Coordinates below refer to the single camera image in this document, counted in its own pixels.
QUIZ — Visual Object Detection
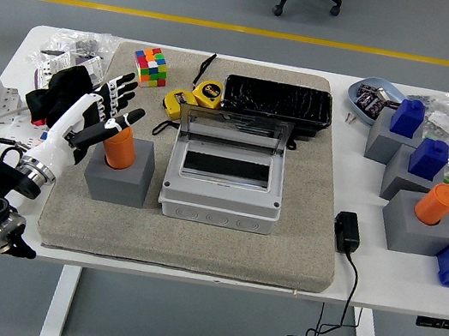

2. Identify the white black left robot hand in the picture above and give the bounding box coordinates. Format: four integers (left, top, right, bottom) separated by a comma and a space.
18, 56, 153, 195

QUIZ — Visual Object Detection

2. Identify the orange cylinder battery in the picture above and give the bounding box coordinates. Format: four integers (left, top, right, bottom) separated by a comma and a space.
100, 122, 142, 173
411, 179, 449, 230

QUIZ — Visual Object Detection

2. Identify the grey plastic junction box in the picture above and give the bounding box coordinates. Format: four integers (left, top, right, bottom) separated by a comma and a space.
154, 126, 292, 238

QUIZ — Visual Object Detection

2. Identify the white socket box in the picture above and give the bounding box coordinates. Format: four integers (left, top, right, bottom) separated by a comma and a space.
32, 46, 108, 99

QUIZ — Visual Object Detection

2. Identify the black cloth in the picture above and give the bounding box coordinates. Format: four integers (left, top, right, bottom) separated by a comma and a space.
19, 57, 99, 138

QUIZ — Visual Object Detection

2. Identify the clear bag with dark parts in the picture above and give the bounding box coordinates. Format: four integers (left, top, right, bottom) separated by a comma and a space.
25, 20, 123, 80

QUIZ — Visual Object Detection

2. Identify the black table control panel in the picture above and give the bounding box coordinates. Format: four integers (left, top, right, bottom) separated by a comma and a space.
415, 314, 449, 333

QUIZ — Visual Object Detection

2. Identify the grey block with round hole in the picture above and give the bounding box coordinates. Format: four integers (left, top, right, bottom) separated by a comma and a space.
79, 130, 160, 211

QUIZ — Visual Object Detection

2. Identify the large colourful puzzle cube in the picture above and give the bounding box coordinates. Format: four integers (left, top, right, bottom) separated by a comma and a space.
129, 44, 173, 92

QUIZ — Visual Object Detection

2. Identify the yellow tape measure black label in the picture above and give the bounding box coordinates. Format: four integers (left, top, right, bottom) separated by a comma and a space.
150, 85, 203, 143

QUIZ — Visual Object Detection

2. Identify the yellow tape measure 5m print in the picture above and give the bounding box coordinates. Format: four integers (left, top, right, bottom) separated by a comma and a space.
187, 49, 231, 111

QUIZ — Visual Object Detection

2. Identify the grey block holder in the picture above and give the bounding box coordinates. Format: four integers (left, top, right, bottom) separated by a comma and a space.
379, 141, 449, 210
362, 105, 428, 171
375, 186, 449, 261

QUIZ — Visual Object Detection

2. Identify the grey-brown table mat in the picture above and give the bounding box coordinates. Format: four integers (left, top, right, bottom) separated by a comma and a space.
33, 30, 370, 299

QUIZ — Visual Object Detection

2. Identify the black power adapter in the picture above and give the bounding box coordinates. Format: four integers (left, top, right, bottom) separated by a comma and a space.
329, 209, 366, 257

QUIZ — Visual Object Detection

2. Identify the black plastic tray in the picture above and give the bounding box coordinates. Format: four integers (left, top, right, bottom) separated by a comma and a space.
214, 73, 338, 156

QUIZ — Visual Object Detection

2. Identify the blue plastic block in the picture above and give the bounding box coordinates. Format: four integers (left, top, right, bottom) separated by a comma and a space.
405, 135, 449, 183
388, 95, 428, 141

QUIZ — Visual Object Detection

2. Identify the light blue dish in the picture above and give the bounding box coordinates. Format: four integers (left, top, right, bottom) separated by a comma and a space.
342, 72, 409, 131

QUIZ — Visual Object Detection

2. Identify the purple black packet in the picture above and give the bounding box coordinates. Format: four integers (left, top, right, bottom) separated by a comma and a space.
356, 82, 380, 101
354, 90, 389, 118

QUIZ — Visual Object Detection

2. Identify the silver brown small item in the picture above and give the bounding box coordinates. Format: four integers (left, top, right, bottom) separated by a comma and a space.
374, 87, 404, 109

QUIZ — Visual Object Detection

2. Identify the black adapter cord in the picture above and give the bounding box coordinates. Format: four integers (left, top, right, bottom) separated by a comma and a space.
284, 242, 374, 336

